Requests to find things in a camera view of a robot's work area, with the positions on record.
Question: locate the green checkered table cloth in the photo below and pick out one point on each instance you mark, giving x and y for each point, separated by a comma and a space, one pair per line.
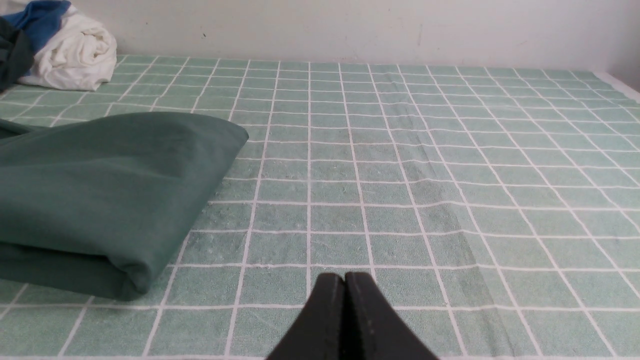
497, 209

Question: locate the white crumpled garment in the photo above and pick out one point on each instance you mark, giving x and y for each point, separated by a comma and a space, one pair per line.
80, 57

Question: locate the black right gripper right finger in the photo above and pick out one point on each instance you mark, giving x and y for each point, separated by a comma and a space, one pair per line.
372, 329

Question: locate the blue crumpled garment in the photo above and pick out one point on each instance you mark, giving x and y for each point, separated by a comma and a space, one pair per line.
40, 21

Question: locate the green long-sleeve top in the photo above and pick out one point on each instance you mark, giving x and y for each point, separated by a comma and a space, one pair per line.
100, 207

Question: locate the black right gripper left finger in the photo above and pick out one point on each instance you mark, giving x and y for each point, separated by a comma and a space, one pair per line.
315, 333

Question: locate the dark teal crumpled garment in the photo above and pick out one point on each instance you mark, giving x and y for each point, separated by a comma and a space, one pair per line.
16, 54

